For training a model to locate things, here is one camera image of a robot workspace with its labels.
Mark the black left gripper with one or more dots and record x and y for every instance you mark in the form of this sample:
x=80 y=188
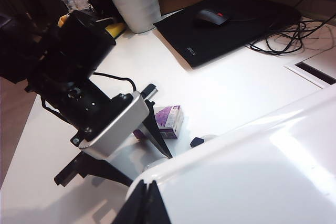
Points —
x=81 y=103

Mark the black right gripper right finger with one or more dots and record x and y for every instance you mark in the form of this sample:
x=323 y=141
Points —
x=157 y=211

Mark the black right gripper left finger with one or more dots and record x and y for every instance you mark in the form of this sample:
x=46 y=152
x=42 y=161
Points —
x=134 y=208

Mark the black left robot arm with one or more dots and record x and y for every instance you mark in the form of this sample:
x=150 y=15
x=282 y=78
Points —
x=65 y=51

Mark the purple white tissue pack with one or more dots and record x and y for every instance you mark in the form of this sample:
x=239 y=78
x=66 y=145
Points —
x=169 y=121

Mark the yellow green object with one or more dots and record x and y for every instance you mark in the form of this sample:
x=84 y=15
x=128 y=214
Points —
x=116 y=30

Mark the white plant pot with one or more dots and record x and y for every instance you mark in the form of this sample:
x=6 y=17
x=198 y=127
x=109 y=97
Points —
x=139 y=9

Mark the black mouse pad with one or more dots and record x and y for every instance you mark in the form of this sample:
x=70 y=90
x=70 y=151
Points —
x=223 y=37

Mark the black computer mouse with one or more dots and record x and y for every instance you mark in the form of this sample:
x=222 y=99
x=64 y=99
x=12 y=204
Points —
x=210 y=17

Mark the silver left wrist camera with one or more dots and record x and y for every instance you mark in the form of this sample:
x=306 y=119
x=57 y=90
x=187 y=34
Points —
x=118 y=129

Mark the white drawer cabinet frame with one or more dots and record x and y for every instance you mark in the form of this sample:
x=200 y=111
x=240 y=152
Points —
x=249 y=169

